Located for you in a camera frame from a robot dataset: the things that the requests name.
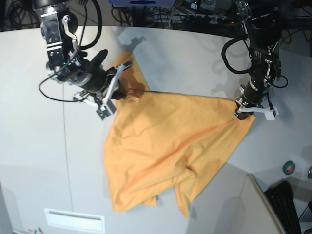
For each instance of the orange t-shirt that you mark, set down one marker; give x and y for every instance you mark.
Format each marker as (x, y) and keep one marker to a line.
(160, 141)

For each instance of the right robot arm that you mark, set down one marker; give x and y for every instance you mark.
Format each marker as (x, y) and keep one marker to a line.
(67, 56)

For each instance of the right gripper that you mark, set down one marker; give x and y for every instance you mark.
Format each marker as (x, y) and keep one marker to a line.
(90, 76)

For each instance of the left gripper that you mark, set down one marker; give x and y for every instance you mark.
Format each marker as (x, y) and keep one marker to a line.
(250, 98)

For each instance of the green tape roll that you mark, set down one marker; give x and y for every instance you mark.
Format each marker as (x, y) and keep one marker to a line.
(288, 168)

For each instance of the black keyboard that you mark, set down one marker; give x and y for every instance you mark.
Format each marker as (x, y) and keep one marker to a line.
(280, 198)

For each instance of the white partition panel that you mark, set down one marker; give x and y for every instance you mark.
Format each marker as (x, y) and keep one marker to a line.
(259, 215)

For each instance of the metal knob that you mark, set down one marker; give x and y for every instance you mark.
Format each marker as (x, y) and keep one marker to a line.
(309, 173)

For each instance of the white cable slot cover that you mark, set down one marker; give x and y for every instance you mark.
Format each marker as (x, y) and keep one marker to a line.
(75, 221)

